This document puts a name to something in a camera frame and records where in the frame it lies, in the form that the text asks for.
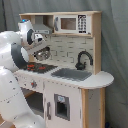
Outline silver metal toy bowl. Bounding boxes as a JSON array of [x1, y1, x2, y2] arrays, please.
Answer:
[[34, 47, 50, 61]]

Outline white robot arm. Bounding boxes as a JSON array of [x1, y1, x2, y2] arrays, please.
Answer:
[[0, 19, 46, 128]]

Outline wooden toy kitchen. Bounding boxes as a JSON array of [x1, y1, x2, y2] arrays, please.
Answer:
[[15, 11, 114, 128]]

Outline grey toy sink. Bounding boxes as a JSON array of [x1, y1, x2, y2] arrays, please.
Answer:
[[52, 68, 92, 81]]

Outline black toy faucet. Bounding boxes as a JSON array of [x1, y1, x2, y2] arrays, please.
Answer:
[[75, 51, 93, 70]]

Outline black stovetop red burners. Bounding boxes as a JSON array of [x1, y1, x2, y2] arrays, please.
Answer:
[[24, 62, 55, 74]]

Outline right red oven knob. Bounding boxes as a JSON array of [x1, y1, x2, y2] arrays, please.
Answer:
[[31, 81, 37, 88]]

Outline white dishwasher cabinet door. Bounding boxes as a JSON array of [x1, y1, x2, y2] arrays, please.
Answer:
[[44, 81, 82, 128]]

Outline toy microwave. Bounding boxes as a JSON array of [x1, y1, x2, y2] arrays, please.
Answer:
[[54, 14, 91, 34]]

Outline grey range hood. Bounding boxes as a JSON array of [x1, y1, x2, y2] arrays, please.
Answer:
[[33, 16, 52, 34]]

